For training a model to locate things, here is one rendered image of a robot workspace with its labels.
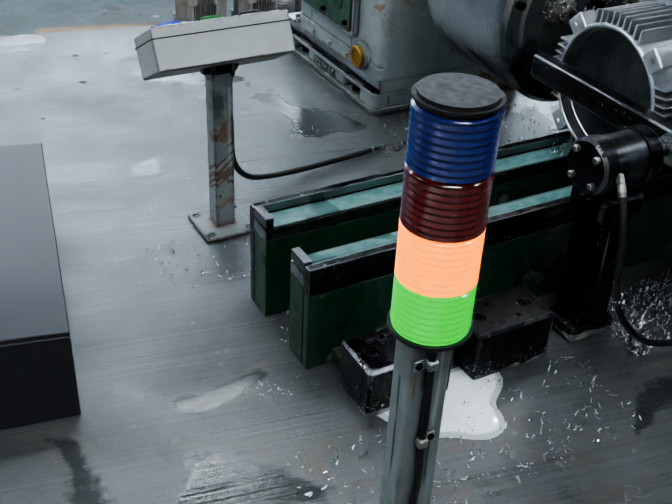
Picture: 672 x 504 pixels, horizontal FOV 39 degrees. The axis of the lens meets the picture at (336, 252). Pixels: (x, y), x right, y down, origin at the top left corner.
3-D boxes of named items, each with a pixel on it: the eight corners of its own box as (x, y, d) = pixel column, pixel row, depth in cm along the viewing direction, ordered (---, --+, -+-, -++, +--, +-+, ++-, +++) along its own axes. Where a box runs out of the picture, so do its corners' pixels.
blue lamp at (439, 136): (461, 136, 66) (469, 76, 64) (513, 174, 62) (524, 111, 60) (387, 152, 64) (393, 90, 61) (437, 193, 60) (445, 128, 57)
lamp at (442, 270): (447, 244, 71) (454, 192, 69) (494, 286, 67) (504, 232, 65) (378, 263, 69) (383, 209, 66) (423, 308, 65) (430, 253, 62)
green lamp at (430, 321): (440, 292, 74) (447, 244, 71) (486, 336, 70) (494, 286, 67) (374, 312, 71) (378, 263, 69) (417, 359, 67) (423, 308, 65)
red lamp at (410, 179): (454, 192, 69) (461, 136, 66) (504, 232, 65) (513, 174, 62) (383, 209, 66) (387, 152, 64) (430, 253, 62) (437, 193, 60)
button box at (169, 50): (274, 59, 118) (265, 16, 117) (297, 51, 112) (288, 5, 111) (141, 81, 111) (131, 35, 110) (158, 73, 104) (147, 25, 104)
